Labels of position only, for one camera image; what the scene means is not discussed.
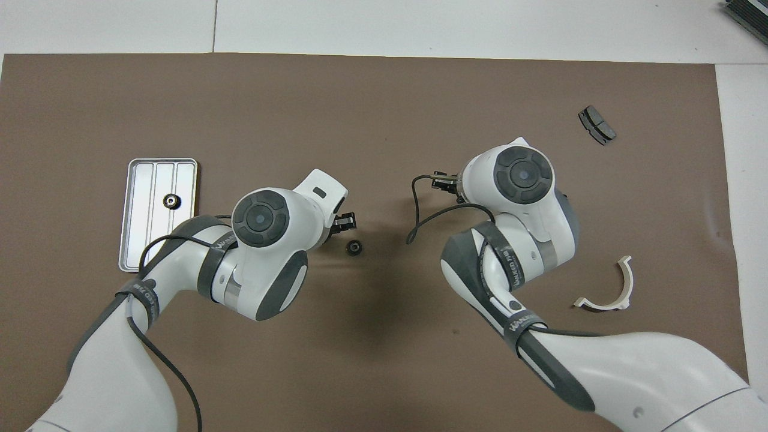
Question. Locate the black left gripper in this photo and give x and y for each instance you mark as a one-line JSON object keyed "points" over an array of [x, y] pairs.
{"points": [[335, 227]]}

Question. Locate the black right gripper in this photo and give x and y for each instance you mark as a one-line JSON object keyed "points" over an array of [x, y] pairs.
{"points": [[447, 183]]}

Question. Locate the black bearing gear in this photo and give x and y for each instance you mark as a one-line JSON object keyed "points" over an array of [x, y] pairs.
{"points": [[167, 201], [350, 248]]}

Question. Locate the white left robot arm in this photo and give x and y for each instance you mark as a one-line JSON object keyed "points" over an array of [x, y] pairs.
{"points": [[270, 252]]}

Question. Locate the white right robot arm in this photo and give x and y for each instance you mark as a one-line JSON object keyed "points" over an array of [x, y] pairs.
{"points": [[522, 180]]}

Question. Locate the grey metal tray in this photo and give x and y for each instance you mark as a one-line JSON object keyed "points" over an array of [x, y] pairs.
{"points": [[150, 204]]}

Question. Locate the brown table mat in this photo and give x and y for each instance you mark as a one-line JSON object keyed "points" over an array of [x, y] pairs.
{"points": [[360, 120]]}

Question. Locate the dark grey grooved brake pad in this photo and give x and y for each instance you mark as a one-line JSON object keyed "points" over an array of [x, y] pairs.
{"points": [[597, 125]]}

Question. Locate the dark grey ribbed object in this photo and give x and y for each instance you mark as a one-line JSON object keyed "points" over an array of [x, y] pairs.
{"points": [[750, 15]]}

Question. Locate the white curved plastic bracket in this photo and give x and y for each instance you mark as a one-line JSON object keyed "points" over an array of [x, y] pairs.
{"points": [[627, 282]]}

